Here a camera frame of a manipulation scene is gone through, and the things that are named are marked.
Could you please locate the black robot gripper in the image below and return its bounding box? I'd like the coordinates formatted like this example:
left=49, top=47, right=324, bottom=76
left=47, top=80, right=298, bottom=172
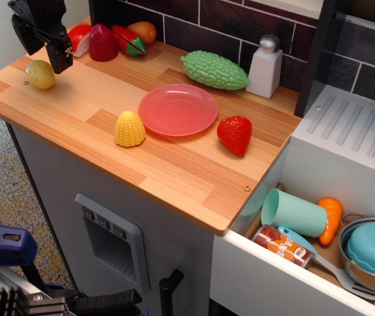
left=8, top=0, right=73, bottom=74

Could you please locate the yellow toy potato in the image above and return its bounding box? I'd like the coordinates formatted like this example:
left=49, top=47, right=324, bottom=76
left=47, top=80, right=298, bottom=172
left=26, top=60, right=55, bottom=90

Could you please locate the robot base metal plate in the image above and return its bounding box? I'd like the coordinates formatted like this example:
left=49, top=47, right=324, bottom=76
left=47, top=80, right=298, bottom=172
left=0, top=266, right=73, bottom=315

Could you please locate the pink plastic plate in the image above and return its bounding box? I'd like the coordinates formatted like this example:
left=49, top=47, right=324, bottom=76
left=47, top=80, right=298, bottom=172
left=138, top=84, right=218, bottom=136

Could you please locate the red white toy slice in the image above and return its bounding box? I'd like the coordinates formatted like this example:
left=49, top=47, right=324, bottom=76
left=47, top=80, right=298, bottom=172
left=69, top=24, right=93, bottom=57

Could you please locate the dark red toy vegetable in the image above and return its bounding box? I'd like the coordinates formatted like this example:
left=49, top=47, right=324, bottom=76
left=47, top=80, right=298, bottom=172
left=89, top=24, right=119, bottom=62

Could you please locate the red toy chili pepper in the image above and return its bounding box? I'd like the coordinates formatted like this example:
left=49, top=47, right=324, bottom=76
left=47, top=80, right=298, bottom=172
left=111, top=25, right=146, bottom=57

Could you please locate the yellow toy corn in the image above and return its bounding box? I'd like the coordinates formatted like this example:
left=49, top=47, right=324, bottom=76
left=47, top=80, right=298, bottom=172
left=114, top=111, right=146, bottom=147

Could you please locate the green toy bitter gourd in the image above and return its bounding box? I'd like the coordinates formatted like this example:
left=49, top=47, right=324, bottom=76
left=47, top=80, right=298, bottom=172
left=181, top=50, right=249, bottom=91

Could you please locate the blue clamp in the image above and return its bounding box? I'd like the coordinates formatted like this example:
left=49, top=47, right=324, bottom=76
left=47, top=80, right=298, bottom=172
left=0, top=225, right=38, bottom=267

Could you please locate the red toy strawberry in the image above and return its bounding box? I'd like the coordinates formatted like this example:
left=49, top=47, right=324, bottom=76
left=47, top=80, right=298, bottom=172
left=217, top=115, right=252, bottom=157

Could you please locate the grey ice dispenser panel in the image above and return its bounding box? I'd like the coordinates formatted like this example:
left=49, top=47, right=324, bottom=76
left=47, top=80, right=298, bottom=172
left=74, top=193, right=150, bottom=294

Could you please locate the white salt shaker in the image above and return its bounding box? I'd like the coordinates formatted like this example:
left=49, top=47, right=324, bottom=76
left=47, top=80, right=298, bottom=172
left=245, top=34, right=283, bottom=99

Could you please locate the mint green plastic cup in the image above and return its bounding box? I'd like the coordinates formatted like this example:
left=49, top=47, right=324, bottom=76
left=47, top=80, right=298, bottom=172
left=261, top=188, right=328, bottom=238

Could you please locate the toy food can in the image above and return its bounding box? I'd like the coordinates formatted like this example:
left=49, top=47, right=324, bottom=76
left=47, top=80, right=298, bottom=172
left=252, top=224, right=315, bottom=268

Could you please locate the light blue plastic spoon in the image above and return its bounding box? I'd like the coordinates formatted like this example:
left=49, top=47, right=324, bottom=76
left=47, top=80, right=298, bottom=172
left=277, top=226, right=318, bottom=257

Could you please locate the orange toy carrot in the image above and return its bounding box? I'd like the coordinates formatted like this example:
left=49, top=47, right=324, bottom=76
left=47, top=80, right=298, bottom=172
left=318, top=198, right=343, bottom=246

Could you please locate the grey toy spatula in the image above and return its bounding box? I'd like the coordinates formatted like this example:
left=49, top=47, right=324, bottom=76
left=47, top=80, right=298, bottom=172
left=314, top=255, right=375, bottom=301

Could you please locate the metal toy pot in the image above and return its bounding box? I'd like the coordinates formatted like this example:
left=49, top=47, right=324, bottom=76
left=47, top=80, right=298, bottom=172
left=338, top=215, right=375, bottom=290

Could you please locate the black cabinet door handle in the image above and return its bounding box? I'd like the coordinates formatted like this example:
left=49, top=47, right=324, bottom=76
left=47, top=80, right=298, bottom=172
left=159, top=269, right=184, bottom=316

